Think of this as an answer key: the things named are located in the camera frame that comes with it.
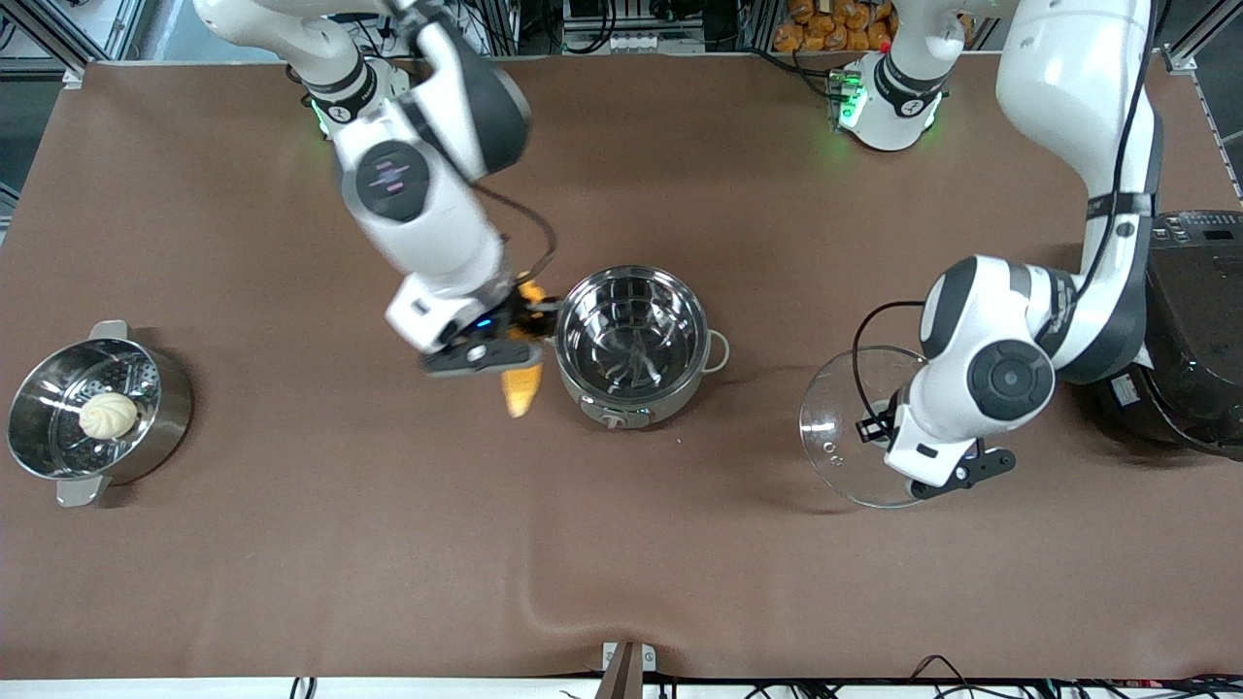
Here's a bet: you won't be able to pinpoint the black cable bundle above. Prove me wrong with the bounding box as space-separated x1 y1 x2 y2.
908 655 1243 699

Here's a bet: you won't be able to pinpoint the steel steamer pot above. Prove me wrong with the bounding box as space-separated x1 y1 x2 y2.
7 320 195 509

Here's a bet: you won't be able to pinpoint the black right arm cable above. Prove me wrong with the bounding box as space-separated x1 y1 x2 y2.
474 183 558 288

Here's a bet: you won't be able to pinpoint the bag of orange buns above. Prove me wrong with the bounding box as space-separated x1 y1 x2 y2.
774 0 896 53

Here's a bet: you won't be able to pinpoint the glass pot lid with knob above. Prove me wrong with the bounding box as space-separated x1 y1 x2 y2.
799 347 935 510

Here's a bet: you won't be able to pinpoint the aluminium frame profile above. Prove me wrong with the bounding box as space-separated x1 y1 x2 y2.
1162 0 1226 77
0 0 149 90

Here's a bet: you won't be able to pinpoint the white steamed bun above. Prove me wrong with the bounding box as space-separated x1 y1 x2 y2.
78 391 140 441

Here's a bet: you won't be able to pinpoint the steel electric cooking pot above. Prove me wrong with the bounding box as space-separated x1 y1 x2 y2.
554 265 731 431

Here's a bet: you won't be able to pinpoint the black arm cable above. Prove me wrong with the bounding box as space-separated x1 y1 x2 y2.
474 183 558 288
852 0 1162 420

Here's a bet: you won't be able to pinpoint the brown table mat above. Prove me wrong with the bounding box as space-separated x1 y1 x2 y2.
0 51 1243 681

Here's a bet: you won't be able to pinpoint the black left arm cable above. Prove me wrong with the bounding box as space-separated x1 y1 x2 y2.
852 0 1162 420

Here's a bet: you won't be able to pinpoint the yellow corn cob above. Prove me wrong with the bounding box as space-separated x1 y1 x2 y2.
499 280 546 419

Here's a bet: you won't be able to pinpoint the white power strip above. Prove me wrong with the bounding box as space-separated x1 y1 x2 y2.
606 33 703 55

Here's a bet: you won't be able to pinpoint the metal table clamp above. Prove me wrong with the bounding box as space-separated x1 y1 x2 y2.
594 641 658 699

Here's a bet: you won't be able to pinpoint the black rice cooker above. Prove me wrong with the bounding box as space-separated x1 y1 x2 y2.
1095 209 1243 459

